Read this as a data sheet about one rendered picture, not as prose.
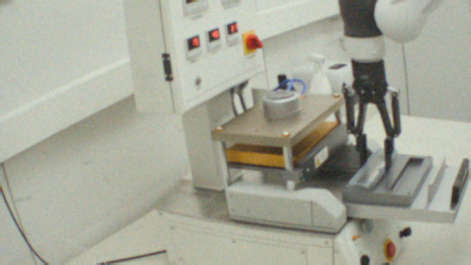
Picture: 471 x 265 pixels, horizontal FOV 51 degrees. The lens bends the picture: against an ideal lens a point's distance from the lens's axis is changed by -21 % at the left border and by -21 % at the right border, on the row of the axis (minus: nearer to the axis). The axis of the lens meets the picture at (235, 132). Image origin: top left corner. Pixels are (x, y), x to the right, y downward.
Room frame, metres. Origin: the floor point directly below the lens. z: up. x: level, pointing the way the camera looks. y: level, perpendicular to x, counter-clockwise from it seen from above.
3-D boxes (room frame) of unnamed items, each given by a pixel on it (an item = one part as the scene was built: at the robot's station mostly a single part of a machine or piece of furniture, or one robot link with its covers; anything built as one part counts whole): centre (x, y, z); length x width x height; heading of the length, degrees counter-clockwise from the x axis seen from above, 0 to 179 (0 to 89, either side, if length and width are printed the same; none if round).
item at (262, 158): (1.22, -0.11, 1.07); 0.22 x 0.17 x 0.10; 144
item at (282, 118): (1.24, -0.09, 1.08); 0.31 x 0.24 x 0.13; 144
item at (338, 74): (2.17, -0.39, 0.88); 0.25 x 0.20 x 0.17; 45
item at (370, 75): (1.08, -0.28, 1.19); 0.08 x 0.08 x 0.09
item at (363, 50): (1.11, -0.28, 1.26); 0.13 x 0.12 x 0.05; 144
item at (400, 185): (1.06, -0.31, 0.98); 0.20 x 0.17 x 0.03; 144
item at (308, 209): (1.06, -0.08, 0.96); 0.25 x 0.05 x 0.07; 54
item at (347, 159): (1.28, -0.24, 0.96); 0.26 x 0.05 x 0.07; 54
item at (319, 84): (2.02, -0.32, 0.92); 0.09 x 0.08 x 0.25; 25
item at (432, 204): (1.03, -0.35, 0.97); 0.30 x 0.22 x 0.08; 54
